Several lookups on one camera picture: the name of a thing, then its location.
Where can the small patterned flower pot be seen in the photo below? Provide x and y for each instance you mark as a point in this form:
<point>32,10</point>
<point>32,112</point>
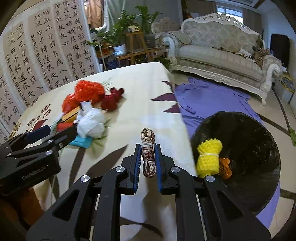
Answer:
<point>133,29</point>

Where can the tiger print cushion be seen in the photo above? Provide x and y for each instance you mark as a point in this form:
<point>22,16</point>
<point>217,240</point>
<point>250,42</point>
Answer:
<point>261,56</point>

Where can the wooden plant stand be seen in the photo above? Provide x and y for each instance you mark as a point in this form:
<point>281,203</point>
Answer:
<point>136,44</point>

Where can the clear white wrapper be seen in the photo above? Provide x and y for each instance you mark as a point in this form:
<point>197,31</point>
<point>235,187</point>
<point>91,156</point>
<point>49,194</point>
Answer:
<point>86,105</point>

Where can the tall green houseplant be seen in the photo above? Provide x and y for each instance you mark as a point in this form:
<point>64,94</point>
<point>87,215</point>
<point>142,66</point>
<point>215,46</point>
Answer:
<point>143,16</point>

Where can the cream ornate armchair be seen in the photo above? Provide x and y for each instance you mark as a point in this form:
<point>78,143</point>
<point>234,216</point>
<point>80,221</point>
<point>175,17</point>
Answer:
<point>165,24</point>

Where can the yellow foam fruit net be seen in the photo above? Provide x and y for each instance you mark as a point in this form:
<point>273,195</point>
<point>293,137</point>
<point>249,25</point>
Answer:
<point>208,157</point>

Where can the gold bottle with black neck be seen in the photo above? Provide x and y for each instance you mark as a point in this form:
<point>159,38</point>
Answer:
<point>70,115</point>

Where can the cyan box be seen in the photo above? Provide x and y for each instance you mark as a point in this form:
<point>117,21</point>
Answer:
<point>81,141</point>

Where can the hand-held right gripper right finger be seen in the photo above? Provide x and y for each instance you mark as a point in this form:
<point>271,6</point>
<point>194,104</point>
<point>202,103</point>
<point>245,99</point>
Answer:
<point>159,171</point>

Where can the blue storage box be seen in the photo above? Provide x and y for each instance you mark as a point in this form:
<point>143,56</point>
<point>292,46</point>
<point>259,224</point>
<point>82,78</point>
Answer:
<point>113,64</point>

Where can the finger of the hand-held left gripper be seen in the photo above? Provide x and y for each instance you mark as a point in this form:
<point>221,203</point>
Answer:
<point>61,140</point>
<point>38,134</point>

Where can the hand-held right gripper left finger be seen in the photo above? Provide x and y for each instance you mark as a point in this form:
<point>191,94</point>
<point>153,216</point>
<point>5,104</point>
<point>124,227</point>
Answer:
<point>136,169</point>

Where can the leafy green potted plant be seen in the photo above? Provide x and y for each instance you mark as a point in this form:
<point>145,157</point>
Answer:
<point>101,39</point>

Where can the purple cloth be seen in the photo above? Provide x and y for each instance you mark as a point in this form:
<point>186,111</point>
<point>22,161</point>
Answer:
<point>203,104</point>

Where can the fluffy red foam net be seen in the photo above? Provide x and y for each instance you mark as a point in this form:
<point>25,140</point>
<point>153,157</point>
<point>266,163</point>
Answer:
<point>90,90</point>

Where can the orange crumpled wrapper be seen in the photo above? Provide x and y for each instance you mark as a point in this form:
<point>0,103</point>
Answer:
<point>225,169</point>

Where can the window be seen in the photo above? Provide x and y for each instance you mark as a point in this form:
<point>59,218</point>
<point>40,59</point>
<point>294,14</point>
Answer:
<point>230,14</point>

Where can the floral tablecloth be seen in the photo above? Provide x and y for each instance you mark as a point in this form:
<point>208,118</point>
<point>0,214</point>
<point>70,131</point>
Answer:
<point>138,92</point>

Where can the papers on sofa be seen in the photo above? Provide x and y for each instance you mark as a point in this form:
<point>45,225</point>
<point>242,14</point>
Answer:
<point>245,53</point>

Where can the white flower pot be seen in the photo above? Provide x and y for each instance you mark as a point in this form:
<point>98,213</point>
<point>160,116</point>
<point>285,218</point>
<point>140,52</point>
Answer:
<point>119,49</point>

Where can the cream ornate sofa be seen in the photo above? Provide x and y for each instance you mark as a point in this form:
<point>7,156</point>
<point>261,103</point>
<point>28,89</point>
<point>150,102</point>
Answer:
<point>219,58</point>

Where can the black lined waste bin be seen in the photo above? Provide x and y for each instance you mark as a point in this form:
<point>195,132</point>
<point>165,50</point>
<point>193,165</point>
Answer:
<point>249,162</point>

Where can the black television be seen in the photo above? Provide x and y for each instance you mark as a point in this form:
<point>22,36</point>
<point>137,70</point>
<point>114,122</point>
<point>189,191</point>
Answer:
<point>279,49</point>

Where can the white plastic bag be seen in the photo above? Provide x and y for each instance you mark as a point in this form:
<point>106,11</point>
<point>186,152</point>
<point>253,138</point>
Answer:
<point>91,124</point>

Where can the calligraphy folding screen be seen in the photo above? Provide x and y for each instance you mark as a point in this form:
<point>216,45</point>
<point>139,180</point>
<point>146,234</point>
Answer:
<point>34,58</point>

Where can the yellow and blue box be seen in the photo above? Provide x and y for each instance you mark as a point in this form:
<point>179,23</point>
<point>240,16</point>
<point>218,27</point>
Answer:
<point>286,87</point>

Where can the red cylinder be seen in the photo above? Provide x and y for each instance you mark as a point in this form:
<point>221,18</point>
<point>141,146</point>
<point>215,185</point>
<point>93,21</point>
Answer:
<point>64,126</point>

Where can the green floor item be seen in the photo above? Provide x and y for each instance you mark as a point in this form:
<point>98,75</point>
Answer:
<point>293,136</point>

